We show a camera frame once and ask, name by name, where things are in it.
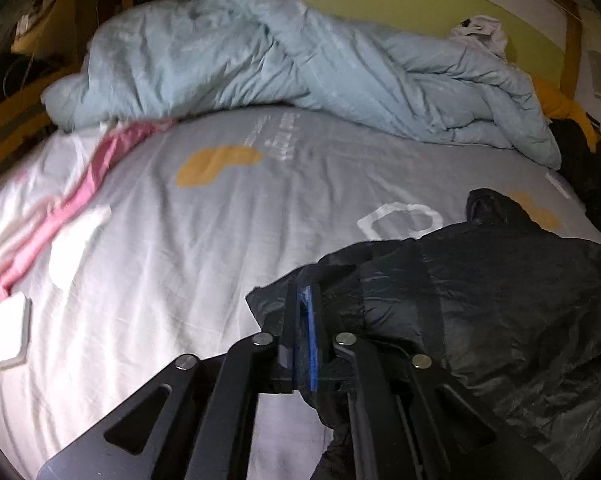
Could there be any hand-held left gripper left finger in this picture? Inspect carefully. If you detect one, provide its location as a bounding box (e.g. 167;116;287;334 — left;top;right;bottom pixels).
36;284;301;480

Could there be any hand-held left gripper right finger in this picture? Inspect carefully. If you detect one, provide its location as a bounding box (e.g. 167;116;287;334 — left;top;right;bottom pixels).
300;285;563;480

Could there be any black puffer jacket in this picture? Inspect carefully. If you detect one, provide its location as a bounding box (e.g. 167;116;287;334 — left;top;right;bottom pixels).
245;188;601;480

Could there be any dark clothes pile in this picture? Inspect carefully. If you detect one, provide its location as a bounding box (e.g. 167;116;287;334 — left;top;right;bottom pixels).
550;117;601;246

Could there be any grey printed bed sheet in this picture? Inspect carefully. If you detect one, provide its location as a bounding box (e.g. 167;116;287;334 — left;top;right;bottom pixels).
0;105;601;480

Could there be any pink cloth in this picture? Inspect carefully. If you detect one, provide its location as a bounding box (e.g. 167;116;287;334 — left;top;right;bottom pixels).
0;120;176;311

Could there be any small white box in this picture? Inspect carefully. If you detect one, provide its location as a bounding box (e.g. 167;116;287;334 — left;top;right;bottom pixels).
0;294;32;372

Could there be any light blue duvet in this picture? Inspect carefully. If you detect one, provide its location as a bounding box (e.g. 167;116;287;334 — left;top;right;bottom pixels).
43;0;561;170

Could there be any yellow garment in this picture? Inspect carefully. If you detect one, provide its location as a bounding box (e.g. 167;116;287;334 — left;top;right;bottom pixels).
533;76;601;153

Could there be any white garment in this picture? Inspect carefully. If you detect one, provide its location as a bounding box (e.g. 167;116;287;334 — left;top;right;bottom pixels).
449;15;511;63

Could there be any brown cardboard box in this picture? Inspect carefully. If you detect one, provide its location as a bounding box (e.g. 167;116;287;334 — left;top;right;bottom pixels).
10;0;78;58

